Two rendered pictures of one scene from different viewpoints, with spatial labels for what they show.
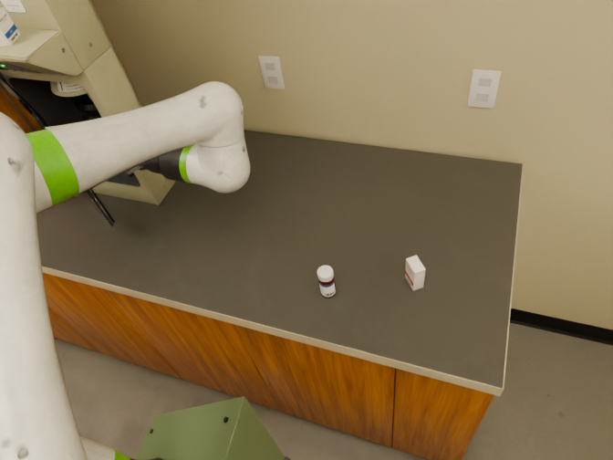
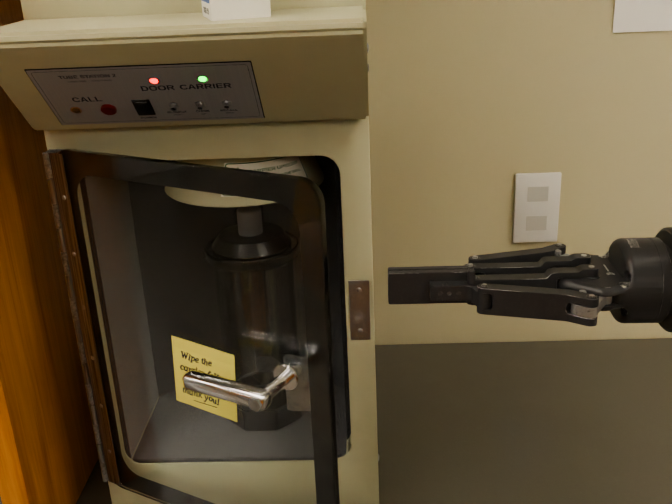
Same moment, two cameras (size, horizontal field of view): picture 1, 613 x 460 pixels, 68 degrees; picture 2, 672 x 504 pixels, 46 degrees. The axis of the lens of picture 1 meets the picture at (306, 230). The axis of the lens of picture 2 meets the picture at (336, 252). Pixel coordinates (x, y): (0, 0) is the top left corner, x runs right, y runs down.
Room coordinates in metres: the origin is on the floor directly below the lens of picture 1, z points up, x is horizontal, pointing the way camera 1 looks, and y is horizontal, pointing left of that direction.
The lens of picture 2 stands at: (0.39, 0.80, 1.57)
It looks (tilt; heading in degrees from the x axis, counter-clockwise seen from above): 22 degrees down; 334
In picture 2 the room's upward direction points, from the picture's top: 3 degrees counter-clockwise
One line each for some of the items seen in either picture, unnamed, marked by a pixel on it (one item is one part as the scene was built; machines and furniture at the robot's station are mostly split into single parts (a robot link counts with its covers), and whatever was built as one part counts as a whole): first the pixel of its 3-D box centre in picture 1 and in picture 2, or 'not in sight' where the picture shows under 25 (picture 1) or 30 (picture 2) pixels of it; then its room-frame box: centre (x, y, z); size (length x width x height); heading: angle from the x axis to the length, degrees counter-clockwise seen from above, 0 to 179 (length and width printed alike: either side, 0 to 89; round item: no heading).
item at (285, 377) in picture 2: not in sight; (239, 381); (0.99, 0.61, 1.20); 0.10 x 0.05 x 0.03; 34
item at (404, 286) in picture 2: not in sight; (427, 286); (0.93, 0.45, 1.28); 0.07 x 0.01 x 0.03; 61
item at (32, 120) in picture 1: (57, 154); (197, 359); (1.07, 0.63, 1.19); 0.30 x 0.01 x 0.40; 34
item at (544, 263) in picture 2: not in sight; (526, 276); (0.90, 0.37, 1.28); 0.11 x 0.01 x 0.04; 60
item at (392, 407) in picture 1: (216, 276); not in sight; (1.11, 0.39, 0.45); 2.05 x 0.67 x 0.90; 62
